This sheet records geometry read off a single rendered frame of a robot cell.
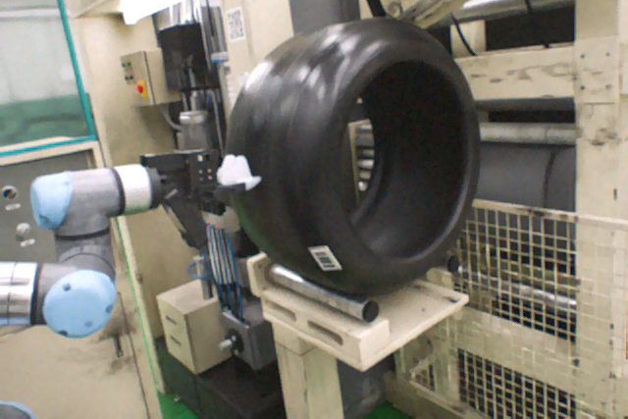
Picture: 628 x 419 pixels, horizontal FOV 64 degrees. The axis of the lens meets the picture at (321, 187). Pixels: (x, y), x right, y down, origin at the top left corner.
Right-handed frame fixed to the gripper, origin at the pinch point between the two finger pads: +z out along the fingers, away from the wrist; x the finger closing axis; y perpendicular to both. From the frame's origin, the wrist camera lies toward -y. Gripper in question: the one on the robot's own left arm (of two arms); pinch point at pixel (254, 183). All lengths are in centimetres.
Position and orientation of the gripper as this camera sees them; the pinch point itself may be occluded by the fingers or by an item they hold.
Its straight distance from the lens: 92.4
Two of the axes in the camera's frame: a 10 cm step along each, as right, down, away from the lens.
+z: 7.7, -1.4, 6.2
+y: -0.5, -9.8, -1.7
